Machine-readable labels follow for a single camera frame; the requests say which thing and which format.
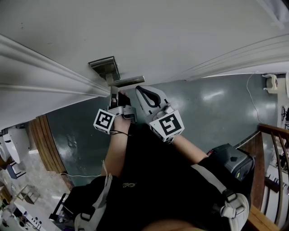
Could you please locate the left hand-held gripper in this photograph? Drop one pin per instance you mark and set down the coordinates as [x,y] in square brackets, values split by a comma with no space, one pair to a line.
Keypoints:
[103,120]

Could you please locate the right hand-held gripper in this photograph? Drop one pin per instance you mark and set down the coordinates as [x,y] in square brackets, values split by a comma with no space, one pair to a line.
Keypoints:
[168,125]

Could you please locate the white rounded robot base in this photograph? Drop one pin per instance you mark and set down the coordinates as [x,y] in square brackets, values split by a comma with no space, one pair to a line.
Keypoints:
[15,144]

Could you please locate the white shoulder harness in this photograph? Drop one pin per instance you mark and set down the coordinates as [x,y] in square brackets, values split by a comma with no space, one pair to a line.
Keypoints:
[239,207]

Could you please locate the person's left forearm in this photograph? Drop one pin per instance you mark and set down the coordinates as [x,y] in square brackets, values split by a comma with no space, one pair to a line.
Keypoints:
[115,153]

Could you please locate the person's right forearm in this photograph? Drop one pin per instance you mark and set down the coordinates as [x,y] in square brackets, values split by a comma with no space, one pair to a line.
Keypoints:
[189,150]

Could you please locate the metal door lock plate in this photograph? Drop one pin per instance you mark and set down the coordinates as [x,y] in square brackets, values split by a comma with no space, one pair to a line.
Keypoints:
[106,67]

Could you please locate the white panelled door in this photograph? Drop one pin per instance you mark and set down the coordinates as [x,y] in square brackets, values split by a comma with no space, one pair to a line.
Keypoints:
[135,33]

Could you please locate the person's left hand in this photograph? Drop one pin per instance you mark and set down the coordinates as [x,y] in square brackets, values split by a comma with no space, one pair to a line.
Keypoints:
[124,99]

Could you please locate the black wrist band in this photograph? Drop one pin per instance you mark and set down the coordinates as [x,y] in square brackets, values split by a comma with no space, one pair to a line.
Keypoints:
[119,133]

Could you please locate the person's black shirt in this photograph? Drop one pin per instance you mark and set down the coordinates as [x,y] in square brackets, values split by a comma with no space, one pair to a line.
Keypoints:
[162,180]

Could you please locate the wooden plank board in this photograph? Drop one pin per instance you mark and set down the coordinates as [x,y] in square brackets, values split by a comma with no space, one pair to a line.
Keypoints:
[47,144]

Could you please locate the black equipment case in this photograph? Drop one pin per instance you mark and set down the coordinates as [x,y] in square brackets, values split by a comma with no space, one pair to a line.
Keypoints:
[232,158]

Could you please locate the white plastic stool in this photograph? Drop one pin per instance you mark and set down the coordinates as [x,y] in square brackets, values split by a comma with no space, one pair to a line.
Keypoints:
[271,82]

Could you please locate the wooden chair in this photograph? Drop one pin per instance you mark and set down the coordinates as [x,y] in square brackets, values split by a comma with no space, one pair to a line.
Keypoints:
[271,129]

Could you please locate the blue chair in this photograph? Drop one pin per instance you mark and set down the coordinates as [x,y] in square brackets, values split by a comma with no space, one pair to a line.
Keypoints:
[12,167]

